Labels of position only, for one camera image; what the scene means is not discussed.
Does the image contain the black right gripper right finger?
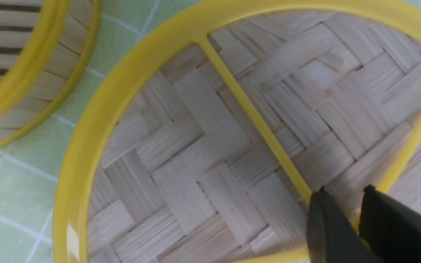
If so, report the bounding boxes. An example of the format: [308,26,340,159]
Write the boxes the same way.
[359,185,421,263]

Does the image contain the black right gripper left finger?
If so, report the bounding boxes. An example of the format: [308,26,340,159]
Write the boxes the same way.
[306,187,384,263]

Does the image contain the yellow-rimmed woven bamboo steamer lid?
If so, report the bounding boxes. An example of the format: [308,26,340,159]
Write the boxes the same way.
[53,0,421,263]

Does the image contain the bamboo steamer basket yellow rim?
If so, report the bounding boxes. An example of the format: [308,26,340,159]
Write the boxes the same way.
[0,0,102,147]

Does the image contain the green checkered tablecloth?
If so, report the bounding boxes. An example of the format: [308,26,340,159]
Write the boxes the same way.
[0,0,421,263]

